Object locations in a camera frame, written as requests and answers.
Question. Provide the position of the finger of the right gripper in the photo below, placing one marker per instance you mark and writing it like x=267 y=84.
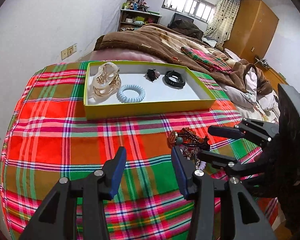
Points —
x=230 y=165
x=242 y=131

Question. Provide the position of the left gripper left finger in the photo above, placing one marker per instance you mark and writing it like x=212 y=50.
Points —
x=55 y=217

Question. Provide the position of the black smart band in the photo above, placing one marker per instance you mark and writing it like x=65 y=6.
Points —
x=174 y=79

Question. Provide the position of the black hair tie pink ball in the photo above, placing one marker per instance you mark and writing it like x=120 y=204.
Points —
x=152 y=74

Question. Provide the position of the translucent beige hair claw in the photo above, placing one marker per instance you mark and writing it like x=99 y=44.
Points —
x=107 y=79

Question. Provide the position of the gold chain jewelry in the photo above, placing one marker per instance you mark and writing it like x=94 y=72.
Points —
x=190 y=153

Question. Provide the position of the black cord green bead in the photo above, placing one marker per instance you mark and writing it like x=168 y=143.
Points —
x=201 y=143

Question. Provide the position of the white bedding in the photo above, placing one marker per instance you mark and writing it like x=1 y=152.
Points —
x=252 y=104

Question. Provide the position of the folded plaid cloth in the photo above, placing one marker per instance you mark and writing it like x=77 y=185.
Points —
x=206 y=60

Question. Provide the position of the colourful plaid cloth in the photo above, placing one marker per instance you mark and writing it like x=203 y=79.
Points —
x=49 y=138

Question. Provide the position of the wooden wardrobe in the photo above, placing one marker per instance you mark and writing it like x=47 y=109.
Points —
x=253 y=30

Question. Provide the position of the yellow-green cardboard box tray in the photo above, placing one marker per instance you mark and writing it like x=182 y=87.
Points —
x=139 y=96

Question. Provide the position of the patterned curtain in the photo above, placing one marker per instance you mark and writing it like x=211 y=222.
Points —
x=220 y=27

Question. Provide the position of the dark jacket on chair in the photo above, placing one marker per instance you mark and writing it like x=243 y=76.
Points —
x=184 y=25

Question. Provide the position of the brown fleece blanket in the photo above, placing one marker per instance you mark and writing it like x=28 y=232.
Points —
x=163 y=43

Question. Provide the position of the window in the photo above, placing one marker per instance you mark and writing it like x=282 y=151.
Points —
x=198 y=9

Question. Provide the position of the pink quilt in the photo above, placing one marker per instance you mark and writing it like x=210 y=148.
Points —
x=122 y=54

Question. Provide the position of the wooden shelf unit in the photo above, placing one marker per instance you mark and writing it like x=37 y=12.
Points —
x=134 y=19

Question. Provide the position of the wall socket plate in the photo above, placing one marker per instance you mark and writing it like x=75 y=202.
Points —
x=68 y=51

